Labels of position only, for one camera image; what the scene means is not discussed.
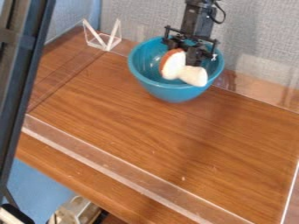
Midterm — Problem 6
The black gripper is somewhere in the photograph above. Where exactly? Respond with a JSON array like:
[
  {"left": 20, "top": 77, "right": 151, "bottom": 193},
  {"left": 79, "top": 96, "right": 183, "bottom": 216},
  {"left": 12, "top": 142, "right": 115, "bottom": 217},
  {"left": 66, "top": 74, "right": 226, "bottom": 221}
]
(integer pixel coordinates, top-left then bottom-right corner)
[{"left": 163, "top": 25, "right": 221, "bottom": 67}]

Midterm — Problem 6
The brown white plush mushroom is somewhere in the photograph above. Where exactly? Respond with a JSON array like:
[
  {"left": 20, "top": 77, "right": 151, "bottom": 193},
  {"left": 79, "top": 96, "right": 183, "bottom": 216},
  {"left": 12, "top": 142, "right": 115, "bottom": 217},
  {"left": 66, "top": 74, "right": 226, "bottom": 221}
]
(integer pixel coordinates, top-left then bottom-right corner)
[{"left": 159, "top": 48, "right": 209, "bottom": 87}]

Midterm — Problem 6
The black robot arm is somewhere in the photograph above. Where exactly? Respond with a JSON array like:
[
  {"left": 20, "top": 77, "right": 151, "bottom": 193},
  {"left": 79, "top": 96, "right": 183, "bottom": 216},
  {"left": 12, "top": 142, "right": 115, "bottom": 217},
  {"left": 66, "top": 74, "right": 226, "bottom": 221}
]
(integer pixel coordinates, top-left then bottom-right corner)
[{"left": 163, "top": 0, "right": 226, "bottom": 67}]

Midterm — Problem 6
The dark robot arm link foreground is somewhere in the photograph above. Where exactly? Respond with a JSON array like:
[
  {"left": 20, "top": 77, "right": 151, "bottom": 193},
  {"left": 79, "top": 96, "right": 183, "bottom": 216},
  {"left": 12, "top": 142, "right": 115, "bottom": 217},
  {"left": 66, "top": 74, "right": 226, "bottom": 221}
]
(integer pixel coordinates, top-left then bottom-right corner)
[{"left": 0, "top": 0, "right": 56, "bottom": 204}]

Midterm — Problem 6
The blue bowl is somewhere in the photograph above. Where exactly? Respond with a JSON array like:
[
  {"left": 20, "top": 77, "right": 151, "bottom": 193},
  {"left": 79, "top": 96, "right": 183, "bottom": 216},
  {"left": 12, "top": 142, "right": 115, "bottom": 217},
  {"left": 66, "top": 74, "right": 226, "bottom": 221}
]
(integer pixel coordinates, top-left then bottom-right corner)
[{"left": 127, "top": 36, "right": 226, "bottom": 103}]

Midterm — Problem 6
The clear acrylic back barrier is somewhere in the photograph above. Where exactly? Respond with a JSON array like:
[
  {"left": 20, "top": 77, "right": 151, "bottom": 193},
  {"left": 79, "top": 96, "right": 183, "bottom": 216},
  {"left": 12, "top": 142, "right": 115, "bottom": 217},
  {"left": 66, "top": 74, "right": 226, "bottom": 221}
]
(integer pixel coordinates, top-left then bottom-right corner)
[{"left": 112, "top": 43, "right": 299, "bottom": 113}]

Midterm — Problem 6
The clear acrylic barrier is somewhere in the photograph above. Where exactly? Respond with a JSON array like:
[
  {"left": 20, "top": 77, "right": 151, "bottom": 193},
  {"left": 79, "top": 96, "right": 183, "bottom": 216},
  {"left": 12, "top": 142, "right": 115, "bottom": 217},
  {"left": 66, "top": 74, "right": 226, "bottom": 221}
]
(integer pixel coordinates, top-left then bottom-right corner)
[
  {"left": 23, "top": 115, "right": 254, "bottom": 224},
  {"left": 112, "top": 43, "right": 299, "bottom": 113}
]

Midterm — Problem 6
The clear acrylic front barrier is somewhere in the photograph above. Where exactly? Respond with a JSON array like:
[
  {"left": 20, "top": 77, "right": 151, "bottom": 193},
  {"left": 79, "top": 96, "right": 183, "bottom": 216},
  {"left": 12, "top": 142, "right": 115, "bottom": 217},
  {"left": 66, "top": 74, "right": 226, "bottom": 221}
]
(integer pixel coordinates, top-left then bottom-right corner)
[{"left": 23, "top": 115, "right": 254, "bottom": 224}]

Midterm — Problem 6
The grey metal box under table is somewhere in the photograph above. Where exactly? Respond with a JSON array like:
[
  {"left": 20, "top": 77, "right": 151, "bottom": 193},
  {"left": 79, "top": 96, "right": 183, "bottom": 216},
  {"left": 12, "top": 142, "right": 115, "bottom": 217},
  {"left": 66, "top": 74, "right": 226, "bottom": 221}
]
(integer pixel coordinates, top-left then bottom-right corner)
[{"left": 47, "top": 195, "right": 102, "bottom": 224}]

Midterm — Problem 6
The black cable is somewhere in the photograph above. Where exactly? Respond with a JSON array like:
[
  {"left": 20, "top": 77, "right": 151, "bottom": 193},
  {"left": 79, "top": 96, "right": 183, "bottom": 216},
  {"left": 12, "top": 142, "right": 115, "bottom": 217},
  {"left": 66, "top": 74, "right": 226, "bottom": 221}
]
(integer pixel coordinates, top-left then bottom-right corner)
[{"left": 209, "top": 0, "right": 229, "bottom": 25}]

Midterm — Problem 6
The clear acrylic corner bracket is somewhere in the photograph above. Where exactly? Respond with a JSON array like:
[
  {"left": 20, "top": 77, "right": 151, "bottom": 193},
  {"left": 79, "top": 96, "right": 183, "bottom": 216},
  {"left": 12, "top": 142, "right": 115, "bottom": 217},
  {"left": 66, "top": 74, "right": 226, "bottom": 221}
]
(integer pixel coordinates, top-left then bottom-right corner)
[{"left": 82, "top": 19, "right": 122, "bottom": 52}]

